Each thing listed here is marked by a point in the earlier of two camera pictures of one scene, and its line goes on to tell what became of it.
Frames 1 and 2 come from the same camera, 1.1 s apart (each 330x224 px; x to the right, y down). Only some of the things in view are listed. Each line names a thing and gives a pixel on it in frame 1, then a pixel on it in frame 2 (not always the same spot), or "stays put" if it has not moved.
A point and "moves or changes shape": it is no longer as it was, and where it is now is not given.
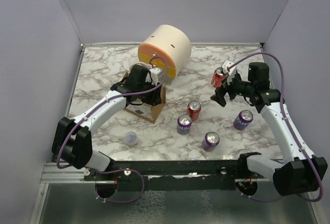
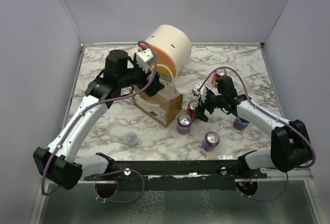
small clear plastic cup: x=131 y=138 stays put
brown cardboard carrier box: x=148 y=112 moves or changes shape
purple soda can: x=183 y=124 stays put
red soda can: x=194 y=109 stays put
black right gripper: x=220 y=93 → x=199 y=112
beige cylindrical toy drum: x=166 y=47 stays put
